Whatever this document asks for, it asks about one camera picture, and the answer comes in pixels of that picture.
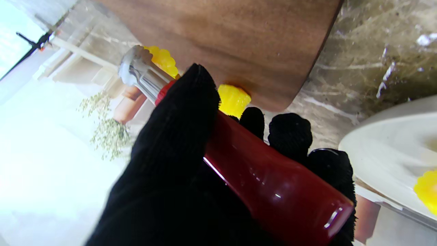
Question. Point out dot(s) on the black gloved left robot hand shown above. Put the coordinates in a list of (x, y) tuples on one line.
[(153, 171)]

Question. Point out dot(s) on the yellow corn chunk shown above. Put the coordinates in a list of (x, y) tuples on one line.
[(428, 191), (234, 99), (165, 61)]

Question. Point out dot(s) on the printed kitchen scene backdrop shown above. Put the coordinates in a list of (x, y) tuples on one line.
[(51, 171)]

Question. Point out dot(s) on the brown wooden cutting board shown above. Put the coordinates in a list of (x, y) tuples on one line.
[(239, 34)]

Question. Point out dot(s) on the black tripod stand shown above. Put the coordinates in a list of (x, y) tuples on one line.
[(37, 42)]

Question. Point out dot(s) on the white round plate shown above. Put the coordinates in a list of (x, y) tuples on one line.
[(385, 150)]

